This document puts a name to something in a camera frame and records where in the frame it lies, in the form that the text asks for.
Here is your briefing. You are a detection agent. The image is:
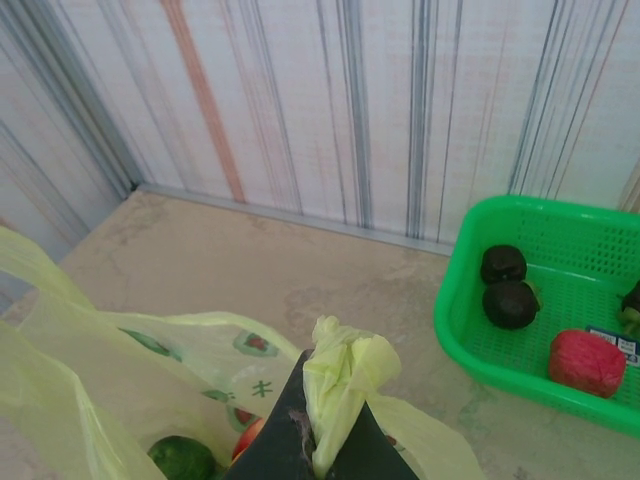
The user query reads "green plastic mesh basket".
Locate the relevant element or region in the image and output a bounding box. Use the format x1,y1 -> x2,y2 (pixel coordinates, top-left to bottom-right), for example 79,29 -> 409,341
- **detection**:
432,194 -> 640,441

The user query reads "dark mangosteen with green calyx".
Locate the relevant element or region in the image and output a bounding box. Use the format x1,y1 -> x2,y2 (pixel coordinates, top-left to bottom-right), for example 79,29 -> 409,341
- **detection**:
619,279 -> 640,336

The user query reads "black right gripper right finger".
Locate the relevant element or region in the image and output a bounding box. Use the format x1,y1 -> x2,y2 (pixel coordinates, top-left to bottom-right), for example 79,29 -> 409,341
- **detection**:
330,398 -> 420,480

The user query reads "pink-red fake apple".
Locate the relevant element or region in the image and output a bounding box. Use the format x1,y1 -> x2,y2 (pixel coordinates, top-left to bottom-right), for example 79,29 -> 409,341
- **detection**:
548,328 -> 628,400

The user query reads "green fake lime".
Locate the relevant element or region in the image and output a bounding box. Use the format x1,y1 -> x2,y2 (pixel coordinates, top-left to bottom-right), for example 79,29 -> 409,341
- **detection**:
146,435 -> 217,480

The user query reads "dark avocado lower left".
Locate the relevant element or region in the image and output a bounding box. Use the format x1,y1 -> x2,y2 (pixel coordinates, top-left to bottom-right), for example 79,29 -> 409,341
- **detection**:
481,279 -> 542,331

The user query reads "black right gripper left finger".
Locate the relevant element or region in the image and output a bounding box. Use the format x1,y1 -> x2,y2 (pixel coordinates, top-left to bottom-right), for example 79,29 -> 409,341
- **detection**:
227,348 -> 319,480

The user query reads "white blue label card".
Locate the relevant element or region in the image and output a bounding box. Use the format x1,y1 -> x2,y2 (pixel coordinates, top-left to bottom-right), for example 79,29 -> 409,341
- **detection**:
584,324 -> 640,371

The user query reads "yellow-green plastic bag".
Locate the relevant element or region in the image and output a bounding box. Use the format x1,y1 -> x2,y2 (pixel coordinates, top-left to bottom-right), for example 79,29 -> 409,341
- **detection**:
0,224 -> 489,480

